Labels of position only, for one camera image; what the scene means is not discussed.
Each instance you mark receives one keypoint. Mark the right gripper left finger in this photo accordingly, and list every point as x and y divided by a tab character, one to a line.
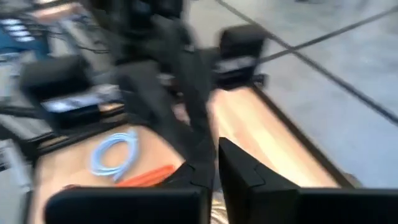
199	174

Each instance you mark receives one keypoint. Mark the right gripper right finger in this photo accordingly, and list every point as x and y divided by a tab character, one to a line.
248	193

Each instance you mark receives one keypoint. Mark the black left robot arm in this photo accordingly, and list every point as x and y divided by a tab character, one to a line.
149	93

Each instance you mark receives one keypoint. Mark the orange plastic basket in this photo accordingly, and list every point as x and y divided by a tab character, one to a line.
146	177

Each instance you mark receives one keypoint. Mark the black box white label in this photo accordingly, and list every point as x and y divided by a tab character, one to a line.
242	40
56	77

